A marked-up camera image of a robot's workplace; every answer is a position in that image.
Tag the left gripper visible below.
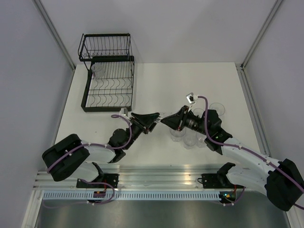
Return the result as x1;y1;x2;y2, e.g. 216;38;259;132
124;112;161;150

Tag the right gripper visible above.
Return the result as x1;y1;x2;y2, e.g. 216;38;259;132
160;105;210;136

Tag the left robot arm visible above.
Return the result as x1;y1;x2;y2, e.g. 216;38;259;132
42;113;160;188

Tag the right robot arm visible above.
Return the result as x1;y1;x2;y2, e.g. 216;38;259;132
161;105;304;211

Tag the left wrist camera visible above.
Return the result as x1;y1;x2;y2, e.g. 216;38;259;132
119;107;128;118

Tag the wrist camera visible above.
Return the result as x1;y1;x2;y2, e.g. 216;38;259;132
119;107;128;118
186;93;198;106

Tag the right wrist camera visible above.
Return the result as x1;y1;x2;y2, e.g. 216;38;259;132
186;93;198;106

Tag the aluminium mounting rail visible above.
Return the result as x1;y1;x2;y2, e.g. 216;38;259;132
33;163;292;192

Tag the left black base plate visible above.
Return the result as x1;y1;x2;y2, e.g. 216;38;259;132
76;173;119;189

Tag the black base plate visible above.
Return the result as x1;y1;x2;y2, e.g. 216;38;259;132
76;173;119;189
198;173;243;189

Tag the black wire dish rack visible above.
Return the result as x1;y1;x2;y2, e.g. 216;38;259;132
77;33;135;113

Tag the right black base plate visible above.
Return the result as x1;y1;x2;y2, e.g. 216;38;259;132
198;173;243;189

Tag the white slotted cable duct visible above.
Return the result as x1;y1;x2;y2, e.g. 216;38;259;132
43;190;220;201

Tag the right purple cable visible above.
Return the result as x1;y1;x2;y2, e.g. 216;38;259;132
197;95;304;209

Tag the purple cable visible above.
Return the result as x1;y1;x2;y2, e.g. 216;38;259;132
42;114;133;209
197;95;304;209

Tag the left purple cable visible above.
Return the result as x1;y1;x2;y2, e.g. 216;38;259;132
42;114;133;209

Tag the right aluminium frame post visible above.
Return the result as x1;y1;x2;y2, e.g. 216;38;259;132
239;0;284;70

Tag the aluminium frame post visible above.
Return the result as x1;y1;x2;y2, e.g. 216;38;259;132
32;0;76;72
239;0;284;70

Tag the left aluminium frame post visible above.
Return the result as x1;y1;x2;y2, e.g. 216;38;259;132
32;0;76;72

